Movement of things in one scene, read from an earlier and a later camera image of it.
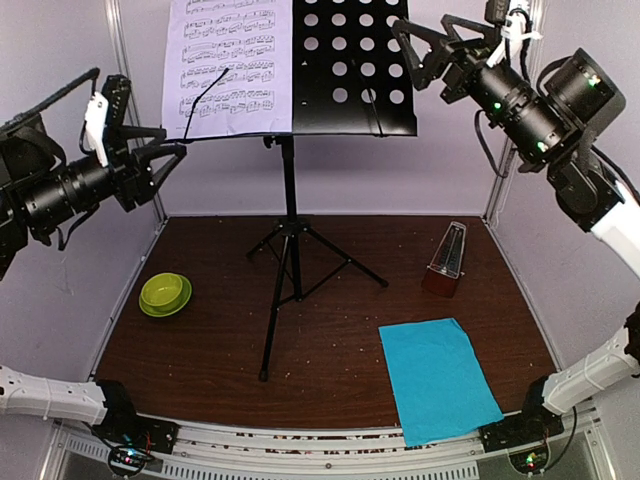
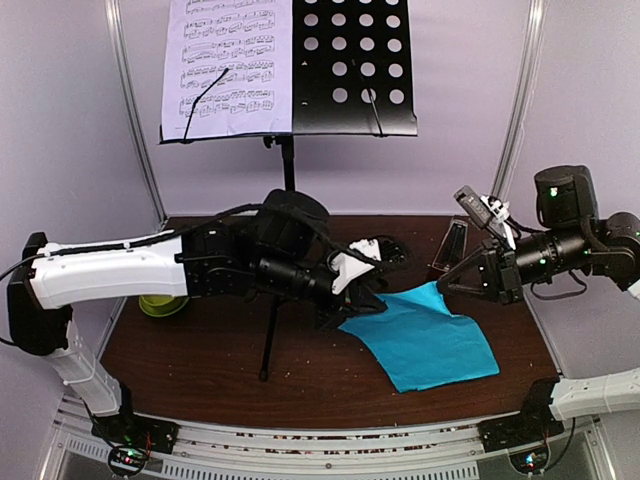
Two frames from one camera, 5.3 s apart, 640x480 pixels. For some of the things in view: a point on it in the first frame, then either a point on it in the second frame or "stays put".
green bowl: [164, 294] stays put
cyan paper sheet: [440, 386] -> [420, 343]
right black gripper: [469, 52] -> [501, 277]
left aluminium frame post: [124, 67] stays put
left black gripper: [140, 183] -> [358, 298]
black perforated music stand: [352, 76] stays put
